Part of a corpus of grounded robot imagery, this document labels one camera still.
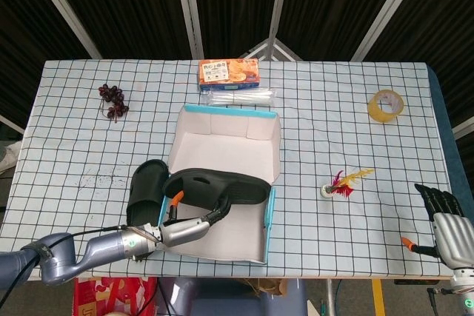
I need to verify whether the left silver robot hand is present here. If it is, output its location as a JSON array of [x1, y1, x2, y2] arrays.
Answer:
[[157, 189, 233, 249]]

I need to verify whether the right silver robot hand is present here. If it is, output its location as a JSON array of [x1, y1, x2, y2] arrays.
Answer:
[[401, 183, 474, 271]]

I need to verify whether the black slipper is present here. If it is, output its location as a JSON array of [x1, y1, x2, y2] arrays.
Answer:
[[161, 168, 270, 210], [127, 159, 170, 262]]

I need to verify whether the light blue shoe box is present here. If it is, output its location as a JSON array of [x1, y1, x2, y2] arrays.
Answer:
[[158, 104, 281, 265]]

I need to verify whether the red patterned bag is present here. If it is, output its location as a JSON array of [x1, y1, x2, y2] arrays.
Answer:
[[73, 276, 159, 316]]

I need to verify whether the orange cookie box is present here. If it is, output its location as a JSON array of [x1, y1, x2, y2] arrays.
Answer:
[[198, 58, 261, 93]]

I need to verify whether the grey-blue chair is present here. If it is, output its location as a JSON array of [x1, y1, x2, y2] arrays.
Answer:
[[157, 278, 308, 316]]

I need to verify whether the brown paper bag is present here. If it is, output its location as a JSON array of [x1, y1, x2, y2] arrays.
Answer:
[[242, 278, 289, 297]]

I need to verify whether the feather shuttlecock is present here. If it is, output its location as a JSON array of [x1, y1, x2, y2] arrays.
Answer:
[[320, 168, 375, 201]]

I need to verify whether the metal table leg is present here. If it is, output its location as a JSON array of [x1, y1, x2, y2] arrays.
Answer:
[[324, 278, 336, 316]]

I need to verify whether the dark red grape bunch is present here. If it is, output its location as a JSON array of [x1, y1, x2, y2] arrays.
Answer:
[[98, 83, 130, 124]]

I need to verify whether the clear plastic straw pack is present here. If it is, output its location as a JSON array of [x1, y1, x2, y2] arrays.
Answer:
[[204, 87, 277, 109]]

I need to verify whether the yellow tape roll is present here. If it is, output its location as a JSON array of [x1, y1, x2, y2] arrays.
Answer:
[[367, 89, 405, 124]]

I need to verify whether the blue checkered tablecloth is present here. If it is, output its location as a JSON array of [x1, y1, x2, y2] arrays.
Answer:
[[0, 58, 458, 280]]

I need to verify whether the white cloth bundle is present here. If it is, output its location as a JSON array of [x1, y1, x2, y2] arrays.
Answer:
[[0, 141, 24, 176]]

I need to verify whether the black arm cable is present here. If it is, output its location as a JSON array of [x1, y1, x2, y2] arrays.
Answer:
[[0, 225, 129, 297]]

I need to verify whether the white triangular frame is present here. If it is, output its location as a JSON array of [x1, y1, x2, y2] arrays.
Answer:
[[242, 38, 304, 61]]

